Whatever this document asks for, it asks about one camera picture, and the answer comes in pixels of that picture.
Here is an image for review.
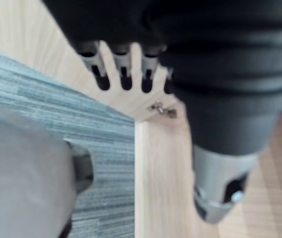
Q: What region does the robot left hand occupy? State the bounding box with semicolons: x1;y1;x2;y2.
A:
43;0;282;224

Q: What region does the metal cabinet hinge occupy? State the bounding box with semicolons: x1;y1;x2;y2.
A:
150;101;178;118

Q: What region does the light wooden cabinet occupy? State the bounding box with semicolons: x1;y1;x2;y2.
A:
134;72;282;238

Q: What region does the light wooden cabinet door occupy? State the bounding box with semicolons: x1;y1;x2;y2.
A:
0;0;189;122

